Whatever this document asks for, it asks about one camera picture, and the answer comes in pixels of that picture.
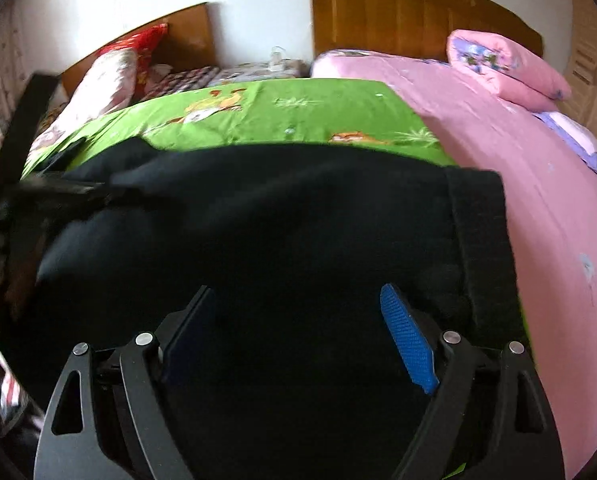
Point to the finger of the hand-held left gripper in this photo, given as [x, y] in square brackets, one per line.
[63, 187]

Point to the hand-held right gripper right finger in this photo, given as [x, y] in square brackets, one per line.
[408, 340]

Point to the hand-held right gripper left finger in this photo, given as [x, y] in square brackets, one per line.
[188, 340]

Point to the black pants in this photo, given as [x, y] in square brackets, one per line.
[278, 235]

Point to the pink curtain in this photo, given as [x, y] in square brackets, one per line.
[3, 60]

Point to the pink white pillow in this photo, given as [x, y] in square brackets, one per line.
[103, 85]

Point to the red pillow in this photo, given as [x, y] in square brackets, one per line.
[143, 42]

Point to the brown checked bed sheet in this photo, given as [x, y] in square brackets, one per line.
[188, 80]

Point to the small wooden headboard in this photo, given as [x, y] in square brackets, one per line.
[188, 35]

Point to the pink bed sheet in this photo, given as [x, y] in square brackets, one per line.
[553, 210]

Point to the green printed blanket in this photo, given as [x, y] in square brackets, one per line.
[303, 115]

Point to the folded pink quilt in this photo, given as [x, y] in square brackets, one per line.
[518, 75]

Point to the large wooden headboard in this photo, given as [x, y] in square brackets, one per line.
[403, 10]

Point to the wooden wardrobe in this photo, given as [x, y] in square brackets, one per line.
[593, 60]

